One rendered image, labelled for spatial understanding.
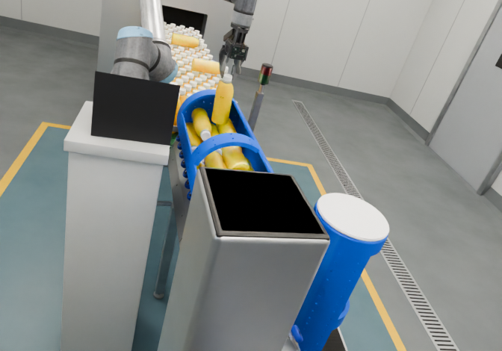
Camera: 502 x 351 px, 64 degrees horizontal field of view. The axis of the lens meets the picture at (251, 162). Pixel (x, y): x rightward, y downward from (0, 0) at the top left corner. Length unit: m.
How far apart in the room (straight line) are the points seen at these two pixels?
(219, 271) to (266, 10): 5.95
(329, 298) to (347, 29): 5.26
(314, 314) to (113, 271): 0.79
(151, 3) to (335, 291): 1.29
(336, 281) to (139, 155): 0.83
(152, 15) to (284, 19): 4.62
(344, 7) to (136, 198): 5.33
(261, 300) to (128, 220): 1.32
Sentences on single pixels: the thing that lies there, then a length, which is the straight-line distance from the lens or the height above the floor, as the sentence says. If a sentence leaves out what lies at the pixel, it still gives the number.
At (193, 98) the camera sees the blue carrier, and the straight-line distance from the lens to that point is 1.70.
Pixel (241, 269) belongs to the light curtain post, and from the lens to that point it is 0.20.
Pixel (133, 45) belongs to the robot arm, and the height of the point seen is 1.42.
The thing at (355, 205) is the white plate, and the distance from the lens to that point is 1.63.
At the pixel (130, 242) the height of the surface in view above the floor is 0.76.
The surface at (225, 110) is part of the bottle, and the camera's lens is 1.64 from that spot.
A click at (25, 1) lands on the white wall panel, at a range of 6.37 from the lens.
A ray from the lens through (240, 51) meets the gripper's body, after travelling 1.53.
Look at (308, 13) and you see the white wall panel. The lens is 6.25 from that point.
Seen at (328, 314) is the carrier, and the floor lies 0.66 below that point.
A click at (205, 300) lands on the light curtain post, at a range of 0.21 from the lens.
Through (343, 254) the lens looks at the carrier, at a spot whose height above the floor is 0.95.
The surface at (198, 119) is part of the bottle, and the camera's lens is 1.66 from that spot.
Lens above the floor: 1.81
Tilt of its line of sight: 28 degrees down
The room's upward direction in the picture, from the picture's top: 16 degrees clockwise
